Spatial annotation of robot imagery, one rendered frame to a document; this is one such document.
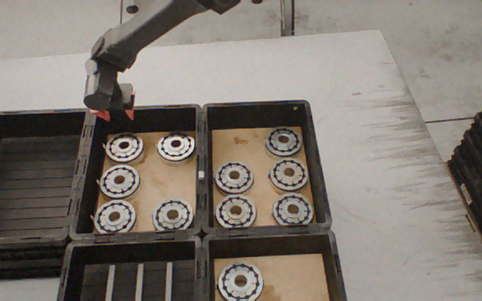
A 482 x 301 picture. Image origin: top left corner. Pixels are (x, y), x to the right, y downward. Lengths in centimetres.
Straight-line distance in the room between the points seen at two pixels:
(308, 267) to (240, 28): 210
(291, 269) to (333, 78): 81
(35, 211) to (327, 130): 90
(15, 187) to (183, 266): 52
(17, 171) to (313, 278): 84
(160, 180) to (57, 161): 30
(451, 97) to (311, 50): 122
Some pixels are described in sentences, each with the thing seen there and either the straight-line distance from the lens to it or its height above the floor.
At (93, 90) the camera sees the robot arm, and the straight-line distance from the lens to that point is 105.
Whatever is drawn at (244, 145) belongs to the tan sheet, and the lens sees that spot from 131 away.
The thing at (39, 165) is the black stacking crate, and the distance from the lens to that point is 139.
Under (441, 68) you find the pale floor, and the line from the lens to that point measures 297.
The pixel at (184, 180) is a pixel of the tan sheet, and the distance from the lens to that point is 125.
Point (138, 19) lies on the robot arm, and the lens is 93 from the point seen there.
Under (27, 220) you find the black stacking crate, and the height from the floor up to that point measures 83.
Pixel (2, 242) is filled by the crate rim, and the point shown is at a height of 93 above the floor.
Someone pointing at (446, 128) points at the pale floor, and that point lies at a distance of 265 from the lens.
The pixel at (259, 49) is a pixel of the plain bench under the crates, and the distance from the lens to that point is 179.
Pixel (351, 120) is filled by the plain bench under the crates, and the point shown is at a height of 70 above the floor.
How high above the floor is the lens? 187
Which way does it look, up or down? 53 degrees down
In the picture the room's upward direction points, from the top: straight up
